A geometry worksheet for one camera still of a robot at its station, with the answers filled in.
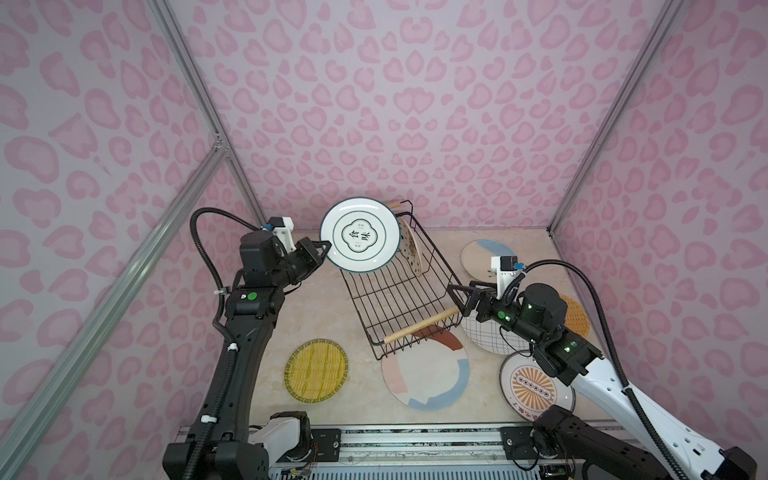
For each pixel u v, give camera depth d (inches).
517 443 28.9
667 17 27.3
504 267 24.3
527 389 32.2
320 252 27.7
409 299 38.7
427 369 33.9
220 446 14.7
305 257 24.7
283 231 25.4
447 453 28.4
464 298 25.0
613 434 21.8
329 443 28.8
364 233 29.3
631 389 17.9
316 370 33.5
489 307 24.1
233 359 16.9
